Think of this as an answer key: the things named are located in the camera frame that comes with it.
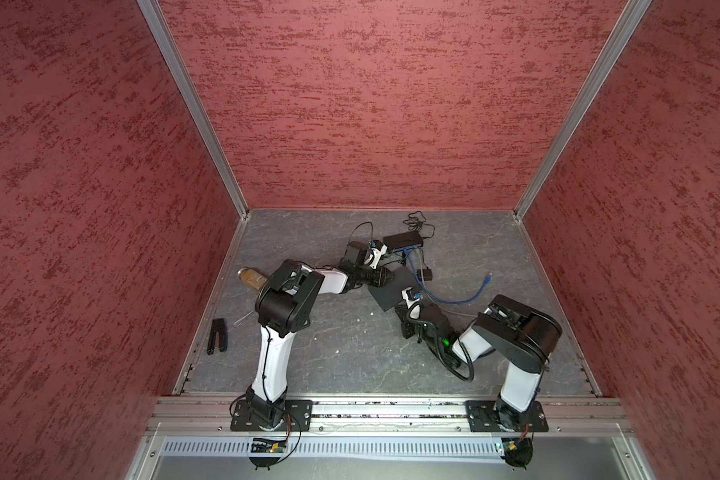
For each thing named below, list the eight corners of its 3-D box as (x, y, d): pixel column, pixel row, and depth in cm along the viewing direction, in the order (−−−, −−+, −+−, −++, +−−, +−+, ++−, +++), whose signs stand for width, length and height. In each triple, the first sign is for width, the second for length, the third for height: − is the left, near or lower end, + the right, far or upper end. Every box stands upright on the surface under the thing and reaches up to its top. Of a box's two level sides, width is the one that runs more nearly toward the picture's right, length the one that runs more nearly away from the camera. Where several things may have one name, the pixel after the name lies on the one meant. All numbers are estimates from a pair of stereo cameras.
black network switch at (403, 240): (386, 251, 110) (387, 247, 108) (383, 240, 114) (383, 235, 112) (422, 245, 112) (423, 241, 110) (418, 235, 116) (419, 230, 114)
